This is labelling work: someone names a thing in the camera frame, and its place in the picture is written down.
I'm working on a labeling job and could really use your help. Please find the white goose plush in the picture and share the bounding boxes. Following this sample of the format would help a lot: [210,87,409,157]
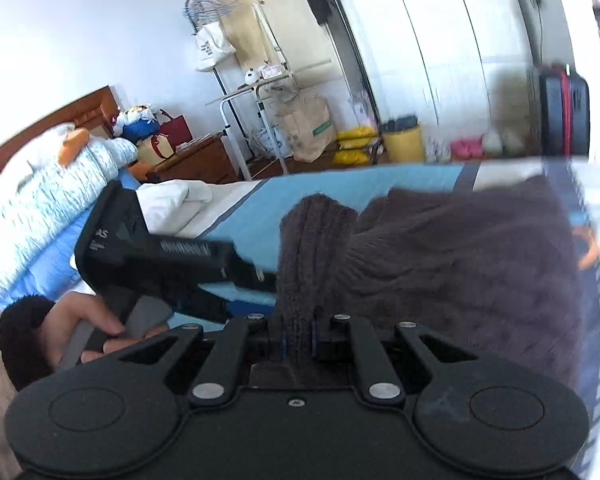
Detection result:
[27,122,92,169]

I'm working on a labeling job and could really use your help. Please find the black and red suitcase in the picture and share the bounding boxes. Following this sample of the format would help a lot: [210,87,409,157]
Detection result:
[537,62,592,161]

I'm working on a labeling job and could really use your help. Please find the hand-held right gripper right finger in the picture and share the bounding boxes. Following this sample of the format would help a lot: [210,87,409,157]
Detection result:
[310,314,481,406]

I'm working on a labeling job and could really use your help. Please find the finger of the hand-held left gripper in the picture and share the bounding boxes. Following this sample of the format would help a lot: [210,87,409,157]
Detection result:
[180,289,281,324]
[232,255,281,293]

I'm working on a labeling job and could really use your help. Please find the person's left hand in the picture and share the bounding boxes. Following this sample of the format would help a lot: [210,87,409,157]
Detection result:
[40,290,171,369]

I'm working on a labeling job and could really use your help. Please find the yellow trash bin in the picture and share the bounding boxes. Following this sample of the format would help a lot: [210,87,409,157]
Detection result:
[380,117,426,163]

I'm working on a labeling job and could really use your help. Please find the brown paper bag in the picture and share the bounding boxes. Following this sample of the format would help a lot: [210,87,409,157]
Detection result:
[275,92,337,163]

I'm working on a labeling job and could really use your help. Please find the brown knit sweater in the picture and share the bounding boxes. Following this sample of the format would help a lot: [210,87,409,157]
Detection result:
[277,172,587,391]

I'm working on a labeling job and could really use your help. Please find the dark red handbag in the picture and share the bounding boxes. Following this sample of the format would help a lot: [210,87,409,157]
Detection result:
[155,110,194,147]

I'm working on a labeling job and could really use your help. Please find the person's left forearm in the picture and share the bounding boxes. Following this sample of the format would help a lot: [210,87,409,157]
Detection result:
[0,295,57,480]

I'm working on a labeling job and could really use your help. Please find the metal clothes rack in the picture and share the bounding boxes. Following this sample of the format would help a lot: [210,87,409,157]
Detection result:
[182,0,261,181]

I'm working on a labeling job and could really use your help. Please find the wooden headboard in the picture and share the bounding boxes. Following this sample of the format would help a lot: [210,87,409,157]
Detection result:
[0,85,119,202]

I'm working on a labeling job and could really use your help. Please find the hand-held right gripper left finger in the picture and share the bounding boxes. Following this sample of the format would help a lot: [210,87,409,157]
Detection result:
[117,312,287,408]

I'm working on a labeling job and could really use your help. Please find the white wardrobe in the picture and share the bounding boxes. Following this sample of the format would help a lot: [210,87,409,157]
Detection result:
[320,0,542,137]

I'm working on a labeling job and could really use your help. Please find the white plastic bag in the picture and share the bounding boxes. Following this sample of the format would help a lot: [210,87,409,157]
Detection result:
[252,127,286,159]

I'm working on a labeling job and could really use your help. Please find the wooden nightstand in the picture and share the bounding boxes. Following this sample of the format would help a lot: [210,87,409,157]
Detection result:
[147,132,241,186]

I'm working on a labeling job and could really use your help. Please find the white folded duvet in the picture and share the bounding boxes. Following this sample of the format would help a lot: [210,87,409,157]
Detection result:
[137,180,216,234]

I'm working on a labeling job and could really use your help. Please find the white side table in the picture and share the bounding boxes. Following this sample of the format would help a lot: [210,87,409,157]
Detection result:
[205,62,301,182]

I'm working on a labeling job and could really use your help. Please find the pink slippers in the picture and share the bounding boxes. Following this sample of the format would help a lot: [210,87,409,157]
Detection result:
[452,139,482,161]

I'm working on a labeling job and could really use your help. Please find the beige bag with red handles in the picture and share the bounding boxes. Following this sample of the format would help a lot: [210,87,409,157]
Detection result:
[137,134,179,168]

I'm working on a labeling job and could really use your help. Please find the white sneakers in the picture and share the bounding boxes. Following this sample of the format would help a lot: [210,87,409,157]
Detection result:
[427,137,453,161]

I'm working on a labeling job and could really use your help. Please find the yellow plastic bag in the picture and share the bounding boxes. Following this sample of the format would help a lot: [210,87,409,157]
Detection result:
[336,127,381,166]

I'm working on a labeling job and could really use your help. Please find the light blue knit blanket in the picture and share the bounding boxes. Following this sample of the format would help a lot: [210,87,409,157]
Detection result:
[0,137,139,307]

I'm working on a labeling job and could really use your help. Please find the blue grey-bordered bed blanket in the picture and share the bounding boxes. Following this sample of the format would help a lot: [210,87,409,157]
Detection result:
[70,161,481,322]

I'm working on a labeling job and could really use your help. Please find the white tote bag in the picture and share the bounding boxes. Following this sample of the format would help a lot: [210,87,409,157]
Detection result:
[195,22,237,73]

